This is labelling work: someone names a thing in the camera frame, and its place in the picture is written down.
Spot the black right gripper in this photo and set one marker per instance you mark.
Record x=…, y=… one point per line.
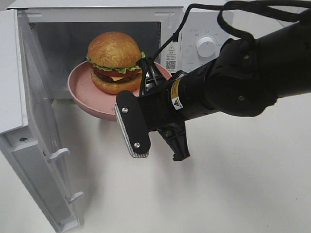
x=152, y=111

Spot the pink plate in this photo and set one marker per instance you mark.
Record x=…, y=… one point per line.
x=87, y=96

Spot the burger with lettuce and tomato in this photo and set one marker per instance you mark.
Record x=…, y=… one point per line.
x=113, y=58

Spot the white microwave door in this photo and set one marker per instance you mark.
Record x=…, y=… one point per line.
x=29, y=137

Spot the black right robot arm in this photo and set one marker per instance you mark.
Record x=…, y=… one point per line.
x=242, y=81

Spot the upper white microwave knob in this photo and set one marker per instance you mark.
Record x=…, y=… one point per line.
x=206, y=46

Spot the white microwave oven body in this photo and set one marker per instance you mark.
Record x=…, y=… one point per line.
x=75, y=23

